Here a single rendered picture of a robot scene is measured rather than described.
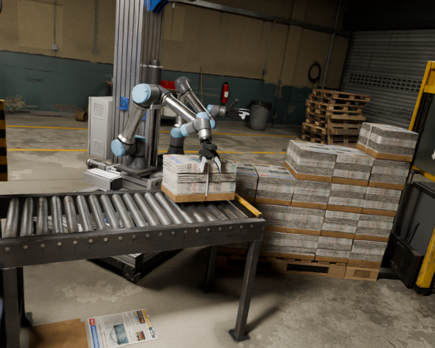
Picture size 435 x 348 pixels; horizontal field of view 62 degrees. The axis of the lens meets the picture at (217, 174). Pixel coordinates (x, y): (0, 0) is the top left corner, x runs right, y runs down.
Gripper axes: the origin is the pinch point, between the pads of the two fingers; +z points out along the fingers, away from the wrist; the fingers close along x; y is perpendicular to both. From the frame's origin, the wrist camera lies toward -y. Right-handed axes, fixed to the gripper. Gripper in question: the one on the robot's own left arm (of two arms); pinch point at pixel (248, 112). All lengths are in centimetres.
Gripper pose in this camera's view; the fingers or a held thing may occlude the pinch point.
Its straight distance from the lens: 307.9
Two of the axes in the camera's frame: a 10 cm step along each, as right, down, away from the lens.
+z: 9.9, 1.4, -0.4
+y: -1.1, 9.0, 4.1
